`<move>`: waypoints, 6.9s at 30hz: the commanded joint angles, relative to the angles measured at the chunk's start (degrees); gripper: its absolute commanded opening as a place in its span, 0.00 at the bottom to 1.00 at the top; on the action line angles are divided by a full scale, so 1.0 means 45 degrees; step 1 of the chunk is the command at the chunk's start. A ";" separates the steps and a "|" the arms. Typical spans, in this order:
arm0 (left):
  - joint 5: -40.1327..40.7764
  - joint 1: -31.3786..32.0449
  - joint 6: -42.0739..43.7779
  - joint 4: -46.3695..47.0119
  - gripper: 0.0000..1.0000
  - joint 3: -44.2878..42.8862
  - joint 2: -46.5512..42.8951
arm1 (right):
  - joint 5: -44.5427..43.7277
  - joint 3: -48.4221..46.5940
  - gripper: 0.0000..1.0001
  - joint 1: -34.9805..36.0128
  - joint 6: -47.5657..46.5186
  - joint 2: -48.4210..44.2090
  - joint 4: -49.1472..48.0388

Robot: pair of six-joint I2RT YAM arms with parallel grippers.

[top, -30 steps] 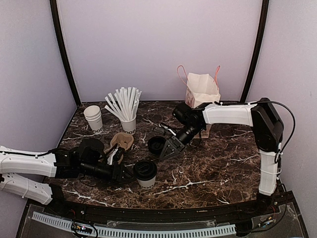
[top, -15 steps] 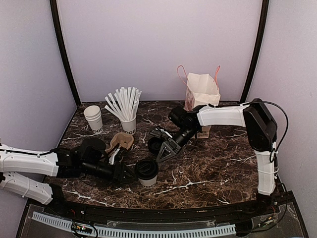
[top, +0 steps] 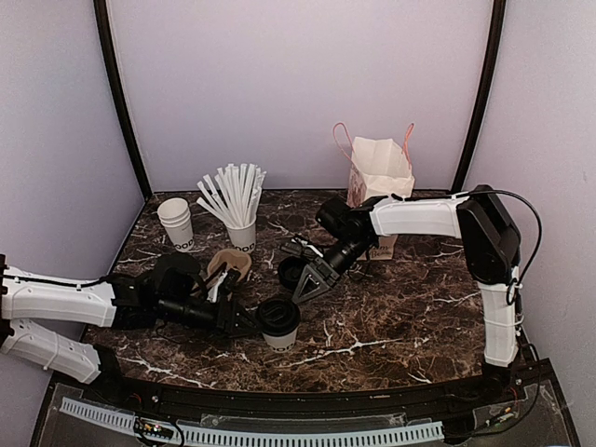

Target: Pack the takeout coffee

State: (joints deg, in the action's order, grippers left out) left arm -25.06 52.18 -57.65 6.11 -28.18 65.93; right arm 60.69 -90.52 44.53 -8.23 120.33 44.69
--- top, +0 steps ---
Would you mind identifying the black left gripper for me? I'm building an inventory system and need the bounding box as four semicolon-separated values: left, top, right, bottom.
157;294;263;343

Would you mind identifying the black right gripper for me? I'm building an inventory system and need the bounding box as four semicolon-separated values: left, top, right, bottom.
291;236;374;304

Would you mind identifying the stack of black cup lids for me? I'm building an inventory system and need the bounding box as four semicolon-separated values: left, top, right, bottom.
278;256;306;291

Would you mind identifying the brown cardboard cup carrier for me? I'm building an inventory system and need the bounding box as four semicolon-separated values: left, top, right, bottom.
207;249;252;282

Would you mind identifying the white paper takeout bag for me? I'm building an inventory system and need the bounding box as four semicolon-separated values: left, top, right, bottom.
332;122;415;262

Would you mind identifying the white paper coffee cup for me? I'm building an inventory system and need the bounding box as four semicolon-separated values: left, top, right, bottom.
263;326;298;352

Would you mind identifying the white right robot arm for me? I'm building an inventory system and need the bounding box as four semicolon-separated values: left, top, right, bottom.
281;184;528;404

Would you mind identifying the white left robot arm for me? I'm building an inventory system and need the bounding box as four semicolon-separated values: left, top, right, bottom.
1;252;260;406

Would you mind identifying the white cup holding straws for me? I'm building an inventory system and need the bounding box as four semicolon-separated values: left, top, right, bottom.
226;218;256;254

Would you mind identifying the bundle of white wrapped straws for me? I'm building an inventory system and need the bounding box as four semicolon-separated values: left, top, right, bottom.
196;163;266;229

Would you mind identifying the stack of white paper cups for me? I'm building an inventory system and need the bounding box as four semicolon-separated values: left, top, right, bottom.
157;197;194;252

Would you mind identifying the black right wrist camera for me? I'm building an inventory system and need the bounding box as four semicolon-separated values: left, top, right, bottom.
316;196;351;238

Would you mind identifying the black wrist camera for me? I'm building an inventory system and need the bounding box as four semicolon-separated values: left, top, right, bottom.
316;196;351;238
151;252;201;301

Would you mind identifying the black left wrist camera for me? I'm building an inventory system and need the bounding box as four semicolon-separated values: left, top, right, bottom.
151;252;201;301

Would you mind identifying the white slotted cable duct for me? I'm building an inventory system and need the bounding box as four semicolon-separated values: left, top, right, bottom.
59;398;444;446

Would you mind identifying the black table front rail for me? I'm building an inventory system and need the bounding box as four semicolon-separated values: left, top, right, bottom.
50;360;550;423

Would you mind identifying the black right frame post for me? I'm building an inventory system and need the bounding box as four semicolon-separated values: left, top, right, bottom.
450;0;507;194

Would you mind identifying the black frame post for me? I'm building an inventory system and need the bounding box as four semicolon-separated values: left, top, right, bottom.
450;0;507;194
93;0;153;201

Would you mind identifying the black left frame post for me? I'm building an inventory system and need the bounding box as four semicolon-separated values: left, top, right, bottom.
93;0;153;201

